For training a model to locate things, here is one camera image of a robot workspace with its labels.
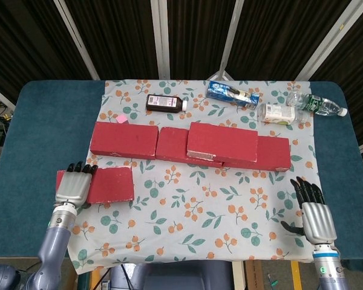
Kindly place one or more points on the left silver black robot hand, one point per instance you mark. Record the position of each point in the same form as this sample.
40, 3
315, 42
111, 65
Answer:
72, 187

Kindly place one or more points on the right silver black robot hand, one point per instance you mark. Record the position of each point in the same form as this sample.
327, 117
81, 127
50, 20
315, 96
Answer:
319, 220

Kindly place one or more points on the red block with worn end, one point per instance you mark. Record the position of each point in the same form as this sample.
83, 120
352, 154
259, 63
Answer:
222, 140

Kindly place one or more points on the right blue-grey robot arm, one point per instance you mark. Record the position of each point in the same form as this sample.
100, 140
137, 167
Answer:
329, 269

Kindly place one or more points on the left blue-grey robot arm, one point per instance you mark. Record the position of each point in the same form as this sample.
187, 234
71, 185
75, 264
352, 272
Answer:
53, 238

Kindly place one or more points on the teal table cover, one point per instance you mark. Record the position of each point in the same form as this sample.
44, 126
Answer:
33, 121

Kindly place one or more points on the red block with chipped corner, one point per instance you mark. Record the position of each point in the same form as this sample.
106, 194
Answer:
273, 152

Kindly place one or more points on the small pink cube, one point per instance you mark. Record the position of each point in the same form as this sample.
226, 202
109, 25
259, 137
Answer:
121, 118

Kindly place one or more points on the floral fruit print tablecloth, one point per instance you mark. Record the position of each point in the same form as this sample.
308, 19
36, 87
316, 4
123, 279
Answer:
181, 211

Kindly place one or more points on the clear bottle with white label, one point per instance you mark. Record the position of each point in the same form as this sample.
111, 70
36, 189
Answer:
275, 113

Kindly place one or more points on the clear bottle with green label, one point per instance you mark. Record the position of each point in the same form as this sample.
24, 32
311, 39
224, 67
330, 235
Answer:
314, 102

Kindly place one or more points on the brown medicine bottle white cap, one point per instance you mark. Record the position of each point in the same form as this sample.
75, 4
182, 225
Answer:
164, 103

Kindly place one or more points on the blue-grey robot torso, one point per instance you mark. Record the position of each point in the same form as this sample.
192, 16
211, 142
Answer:
175, 276

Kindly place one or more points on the dark pleated backdrop curtain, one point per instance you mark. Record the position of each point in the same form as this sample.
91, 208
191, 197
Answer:
124, 36

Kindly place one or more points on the blue toothpaste box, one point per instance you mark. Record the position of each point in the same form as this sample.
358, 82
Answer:
224, 92

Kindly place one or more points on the white metal frame post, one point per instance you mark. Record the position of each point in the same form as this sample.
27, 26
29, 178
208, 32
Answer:
325, 39
161, 39
78, 39
230, 36

